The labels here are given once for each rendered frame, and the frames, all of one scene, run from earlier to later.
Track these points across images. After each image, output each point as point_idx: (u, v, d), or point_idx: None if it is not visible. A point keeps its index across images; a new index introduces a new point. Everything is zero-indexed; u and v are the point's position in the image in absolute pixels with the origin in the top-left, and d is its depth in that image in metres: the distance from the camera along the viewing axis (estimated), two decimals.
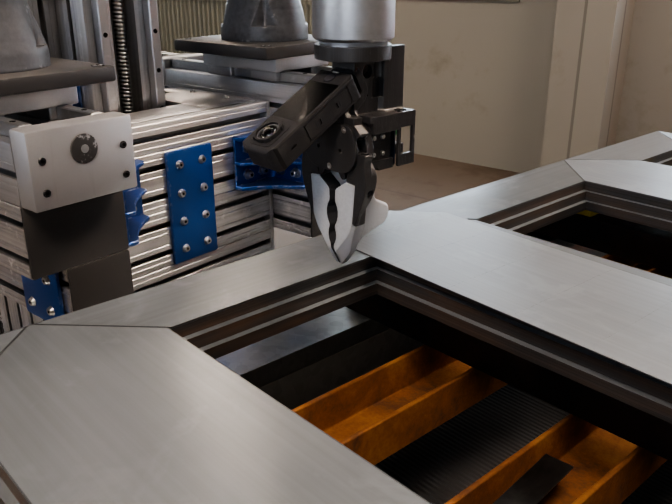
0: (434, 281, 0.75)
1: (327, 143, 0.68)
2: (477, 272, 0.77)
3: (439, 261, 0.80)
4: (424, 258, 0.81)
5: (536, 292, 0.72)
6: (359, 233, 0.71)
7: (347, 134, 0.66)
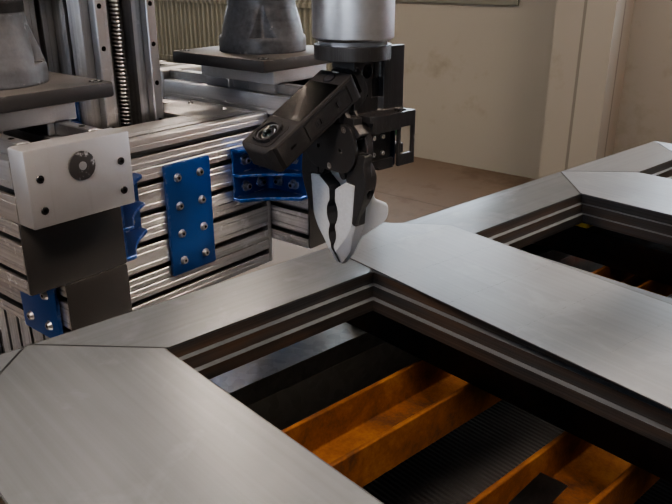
0: (435, 296, 0.76)
1: (327, 143, 0.68)
2: (478, 287, 0.78)
3: (441, 276, 0.81)
4: (427, 272, 0.82)
5: (536, 309, 0.73)
6: (359, 233, 0.71)
7: (347, 134, 0.66)
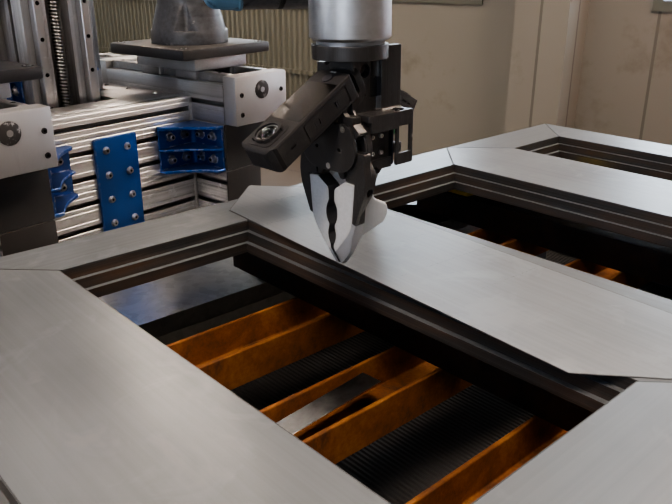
0: (289, 237, 0.94)
1: (326, 143, 0.68)
2: None
3: (301, 223, 0.99)
4: (291, 221, 1.00)
5: (365, 245, 0.91)
6: (359, 232, 0.71)
7: (346, 134, 0.66)
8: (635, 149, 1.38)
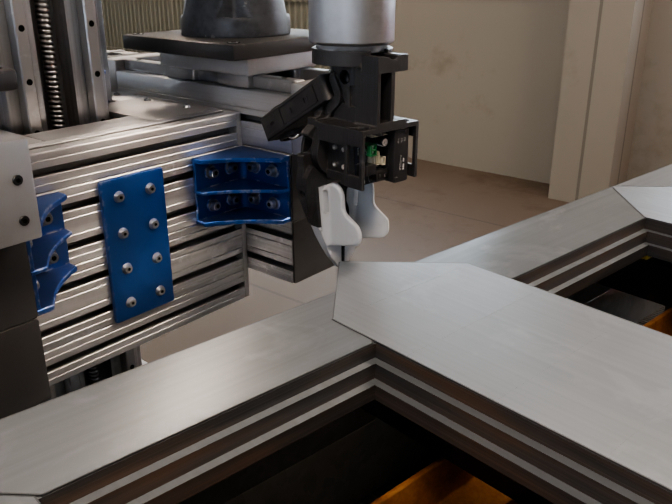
0: (475, 387, 0.51)
1: None
2: (533, 368, 0.53)
3: (475, 350, 0.55)
4: (453, 343, 0.56)
5: (630, 406, 0.48)
6: (320, 236, 0.70)
7: (309, 131, 0.67)
8: None
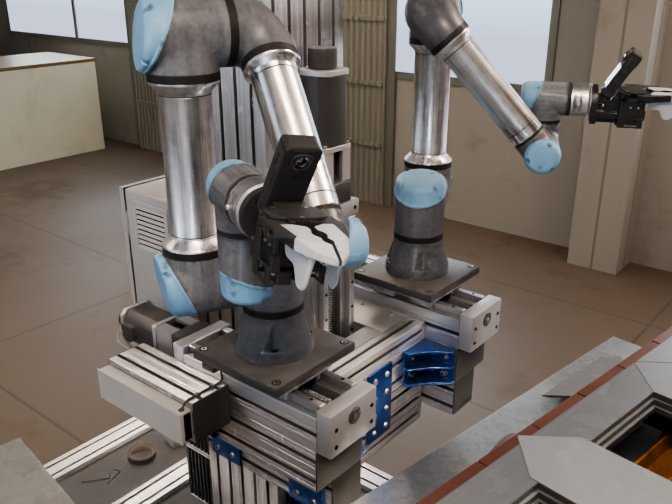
0: None
1: (293, 211, 0.82)
2: None
3: (599, 496, 1.28)
4: (588, 492, 1.29)
5: None
6: (347, 249, 0.76)
7: (311, 207, 0.84)
8: None
